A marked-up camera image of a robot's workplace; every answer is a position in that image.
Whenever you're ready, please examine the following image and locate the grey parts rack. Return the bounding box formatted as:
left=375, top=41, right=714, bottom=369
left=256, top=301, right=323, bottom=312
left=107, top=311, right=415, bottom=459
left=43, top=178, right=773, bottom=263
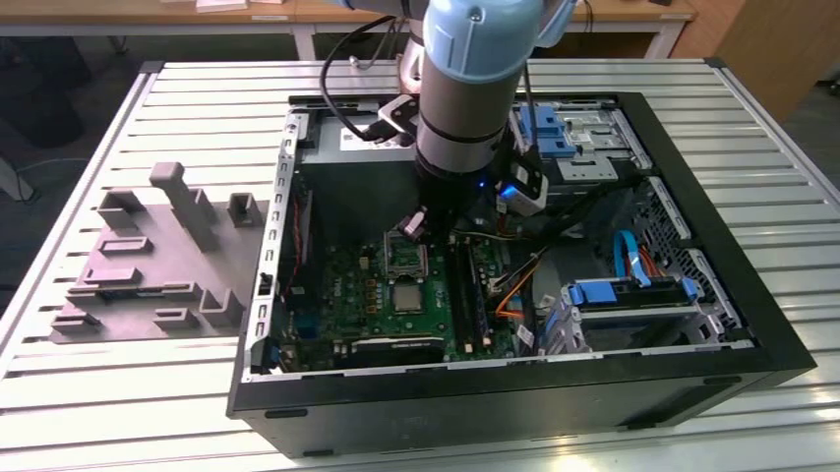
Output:
left=48, top=160, right=274, bottom=345

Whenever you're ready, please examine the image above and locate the grey power supply unit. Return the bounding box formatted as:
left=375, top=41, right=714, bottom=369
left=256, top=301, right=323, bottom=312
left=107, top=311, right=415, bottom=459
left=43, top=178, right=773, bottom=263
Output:
left=298, top=113, right=431, bottom=232

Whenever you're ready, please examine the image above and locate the black graphics card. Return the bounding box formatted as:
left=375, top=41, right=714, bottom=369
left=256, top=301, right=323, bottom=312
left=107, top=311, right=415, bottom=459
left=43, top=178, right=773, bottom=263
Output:
left=348, top=334, right=449, bottom=369

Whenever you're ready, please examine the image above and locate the black RAM slot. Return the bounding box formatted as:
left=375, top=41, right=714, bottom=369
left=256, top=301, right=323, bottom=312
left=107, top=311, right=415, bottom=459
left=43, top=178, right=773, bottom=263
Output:
left=455, top=237, right=486, bottom=349
left=443, top=236, right=474, bottom=352

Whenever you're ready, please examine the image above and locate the CPU socket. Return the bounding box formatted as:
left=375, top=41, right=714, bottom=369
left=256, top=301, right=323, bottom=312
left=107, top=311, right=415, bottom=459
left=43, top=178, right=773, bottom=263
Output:
left=390, top=277, right=435, bottom=317

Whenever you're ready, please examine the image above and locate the black camera cable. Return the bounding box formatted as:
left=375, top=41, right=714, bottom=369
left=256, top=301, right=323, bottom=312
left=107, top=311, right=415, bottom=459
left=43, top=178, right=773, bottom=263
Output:
left=319, top=14, right=399, bottom=145
left=519, top=66, right=543, bottom=166

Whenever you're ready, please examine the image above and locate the thin red wire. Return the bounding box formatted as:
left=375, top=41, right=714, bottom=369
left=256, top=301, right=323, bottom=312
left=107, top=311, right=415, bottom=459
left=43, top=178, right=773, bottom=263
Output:
left=291, top=196, right=311, bottom=284

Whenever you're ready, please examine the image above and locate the orange wire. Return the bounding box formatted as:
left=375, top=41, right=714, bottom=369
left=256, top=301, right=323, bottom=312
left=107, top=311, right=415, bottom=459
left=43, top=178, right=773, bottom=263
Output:
left=493, top=287, right=527, bottom=324

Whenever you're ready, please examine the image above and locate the blue carrier with black disk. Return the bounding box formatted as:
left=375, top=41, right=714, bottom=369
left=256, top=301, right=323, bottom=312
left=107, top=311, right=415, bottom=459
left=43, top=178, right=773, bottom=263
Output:
left=566, top=277, right=698, bottom=309

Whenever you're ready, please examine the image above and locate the black cable silver plug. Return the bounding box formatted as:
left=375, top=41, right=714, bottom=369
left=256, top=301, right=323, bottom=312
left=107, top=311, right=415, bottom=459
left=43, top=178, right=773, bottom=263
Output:
left=348, top=19, right=399, bottom=69

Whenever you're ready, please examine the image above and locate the black cable bundle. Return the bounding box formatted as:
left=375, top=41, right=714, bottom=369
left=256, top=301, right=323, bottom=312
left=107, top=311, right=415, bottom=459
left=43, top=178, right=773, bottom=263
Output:
left=489, top=179, right=642, bottom=296

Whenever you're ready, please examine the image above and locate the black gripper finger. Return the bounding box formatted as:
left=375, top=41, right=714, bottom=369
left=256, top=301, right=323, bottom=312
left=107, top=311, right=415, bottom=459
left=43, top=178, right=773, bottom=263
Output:
left=397, top=206, right=431, bottom=243

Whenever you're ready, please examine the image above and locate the metal drive cage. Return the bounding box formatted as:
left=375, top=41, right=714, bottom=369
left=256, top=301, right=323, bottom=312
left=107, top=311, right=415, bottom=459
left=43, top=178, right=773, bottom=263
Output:
left=507, top=103, right=656, bottom=210
left=537, top=277, right=754, bottom=356

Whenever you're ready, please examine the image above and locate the wooden desk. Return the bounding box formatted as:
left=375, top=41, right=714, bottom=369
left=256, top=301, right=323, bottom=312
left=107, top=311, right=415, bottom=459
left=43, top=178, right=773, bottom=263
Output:
left=0, top=0, right=698, bottom=61

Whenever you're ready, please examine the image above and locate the black chair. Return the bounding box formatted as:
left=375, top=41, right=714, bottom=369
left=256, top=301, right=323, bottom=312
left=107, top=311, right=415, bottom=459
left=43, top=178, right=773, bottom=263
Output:
left=0, top=34, right=93, bottom=148

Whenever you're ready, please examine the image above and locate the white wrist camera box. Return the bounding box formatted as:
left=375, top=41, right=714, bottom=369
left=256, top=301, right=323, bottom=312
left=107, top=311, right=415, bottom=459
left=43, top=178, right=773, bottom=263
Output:
left=375, top=94, right=422, bottom=145
left=495, top=164, right=551, bottom=216

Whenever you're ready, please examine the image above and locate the green motherboard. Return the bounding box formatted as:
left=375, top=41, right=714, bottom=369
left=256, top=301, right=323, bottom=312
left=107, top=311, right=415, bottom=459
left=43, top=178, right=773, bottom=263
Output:
left=271, top=220, right=526, bottom=370

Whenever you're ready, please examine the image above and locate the blue wire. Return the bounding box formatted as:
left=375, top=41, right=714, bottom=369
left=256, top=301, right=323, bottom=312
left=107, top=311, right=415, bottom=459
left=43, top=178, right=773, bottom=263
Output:
left=612, top=229, right=656, bottom=290

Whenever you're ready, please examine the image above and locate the metal socket cover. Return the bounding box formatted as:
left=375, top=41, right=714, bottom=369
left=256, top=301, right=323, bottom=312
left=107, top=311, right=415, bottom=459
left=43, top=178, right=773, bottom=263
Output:
left=382, top=229, right=433, bottom=280

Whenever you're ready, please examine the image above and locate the wooden cabinet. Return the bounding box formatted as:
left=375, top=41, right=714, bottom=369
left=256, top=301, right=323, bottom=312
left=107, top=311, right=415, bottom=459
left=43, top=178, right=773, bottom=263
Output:
left=712, top=0, right=840, bottom=124

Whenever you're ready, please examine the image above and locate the black PC case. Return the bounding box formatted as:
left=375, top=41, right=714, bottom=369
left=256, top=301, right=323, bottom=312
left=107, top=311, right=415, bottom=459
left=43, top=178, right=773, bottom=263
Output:
left=226, top=90, right=820, bottom=458

